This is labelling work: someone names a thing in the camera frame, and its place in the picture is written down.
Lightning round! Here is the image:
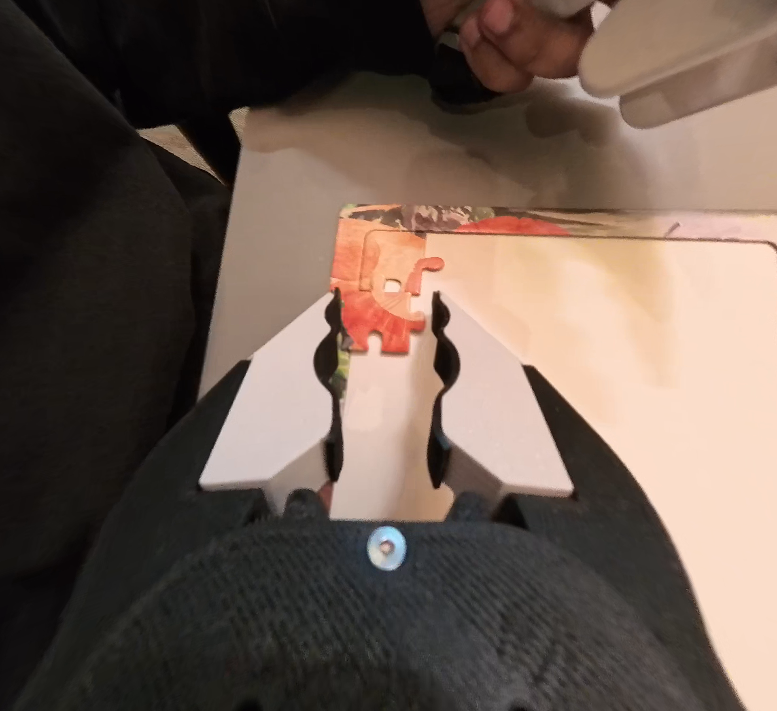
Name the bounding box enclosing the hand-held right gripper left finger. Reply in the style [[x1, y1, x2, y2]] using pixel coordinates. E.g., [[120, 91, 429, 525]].
[[200, 288, 346, 513]]

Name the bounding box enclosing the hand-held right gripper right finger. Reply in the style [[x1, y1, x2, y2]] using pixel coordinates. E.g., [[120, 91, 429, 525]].
[[426, 291, 576, 498]]

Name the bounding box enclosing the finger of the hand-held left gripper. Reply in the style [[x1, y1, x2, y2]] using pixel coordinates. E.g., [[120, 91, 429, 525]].
[[577, 0, 777, 99], [619, 37, 777, 130]]

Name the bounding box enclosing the jigsaw puzzle frame board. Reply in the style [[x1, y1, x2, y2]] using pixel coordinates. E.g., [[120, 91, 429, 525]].
[[327, 204, 777, 693]]

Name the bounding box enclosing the red fan-patterned jigsaw piece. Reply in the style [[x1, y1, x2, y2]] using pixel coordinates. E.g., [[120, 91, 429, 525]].
[[340, 287, 429, 356]]

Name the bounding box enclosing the orange corner jigsaw piece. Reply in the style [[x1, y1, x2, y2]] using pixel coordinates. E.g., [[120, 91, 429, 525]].
[[361, 230, 446, 300]]

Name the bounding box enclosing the person's left forearm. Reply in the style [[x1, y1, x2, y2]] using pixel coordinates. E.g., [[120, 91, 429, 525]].
[[110, 0, 438, 117]]

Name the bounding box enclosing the person's left hand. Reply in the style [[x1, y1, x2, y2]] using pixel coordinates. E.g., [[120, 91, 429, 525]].
[[413, 0, 663, 94]]

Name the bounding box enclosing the person's black clothing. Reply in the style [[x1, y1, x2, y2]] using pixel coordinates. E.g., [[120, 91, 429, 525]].
[[0, 0, 244, 711]]

